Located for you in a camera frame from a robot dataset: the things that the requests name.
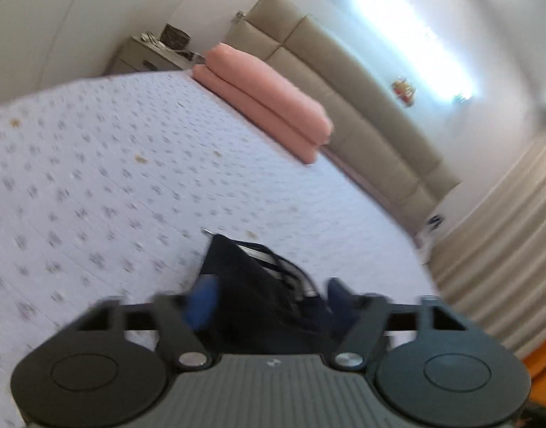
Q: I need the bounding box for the floral quilted bedspread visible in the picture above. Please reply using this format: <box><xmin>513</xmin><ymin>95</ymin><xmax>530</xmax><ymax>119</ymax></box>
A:
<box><xmin>0</xmin><ymin>72</ymin><xmax>436</xmax><ymax>427</ymax></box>

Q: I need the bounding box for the beige upholstered headboard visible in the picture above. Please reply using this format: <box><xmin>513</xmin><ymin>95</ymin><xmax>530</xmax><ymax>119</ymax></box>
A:
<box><xmin>223</xmin><ymin>0</ymin><xmax>459</xmax><ymax>235</ymax></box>

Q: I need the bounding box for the pink folded blanket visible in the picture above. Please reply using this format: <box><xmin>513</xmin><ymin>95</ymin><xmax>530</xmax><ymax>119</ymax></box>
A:
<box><xmin>192</xmin><ymin>44</ymin><xmax>334</xmax><ymax>164</ymax></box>

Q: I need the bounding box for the beige curtain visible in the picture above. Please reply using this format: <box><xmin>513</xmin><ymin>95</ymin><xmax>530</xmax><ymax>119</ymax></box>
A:
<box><xmin>429</xmin><ymin>132</ymin><xmax>546</xmax><ymax>357</ymax></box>

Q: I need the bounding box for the white shopping bag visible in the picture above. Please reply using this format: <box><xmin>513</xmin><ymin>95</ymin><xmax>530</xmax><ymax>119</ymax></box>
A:
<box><xmin>426</xmin><ymin>214</ymin><xmax>444</xmax><ymax>232</ymax></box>

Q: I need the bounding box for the beige bedside table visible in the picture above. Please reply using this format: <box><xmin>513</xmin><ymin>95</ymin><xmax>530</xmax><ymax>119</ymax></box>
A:
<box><xmin>105</xmin><ymin>36</ymin><xmax>204</xmax><ymax>75</ymax></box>

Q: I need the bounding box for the dark navy garment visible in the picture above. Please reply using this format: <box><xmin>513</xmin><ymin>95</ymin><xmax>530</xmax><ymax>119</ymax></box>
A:
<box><xmin>156</xmin><ymin>233</ymin><xmax>392</xmax><ymax>358</ymax></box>

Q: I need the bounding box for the orange plush toy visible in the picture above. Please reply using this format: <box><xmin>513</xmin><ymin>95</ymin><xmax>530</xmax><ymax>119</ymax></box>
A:
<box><xmin>391</xmin><ymin>77</ymin><xmax>417</xmax><ymax>107</ymax></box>

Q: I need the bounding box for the dark woven basket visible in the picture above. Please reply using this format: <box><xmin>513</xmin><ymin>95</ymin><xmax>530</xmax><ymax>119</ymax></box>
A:
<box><xmin>160</xmin><ymin>24</ymin><xmax>191</xmax><ymax>50</ymax></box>

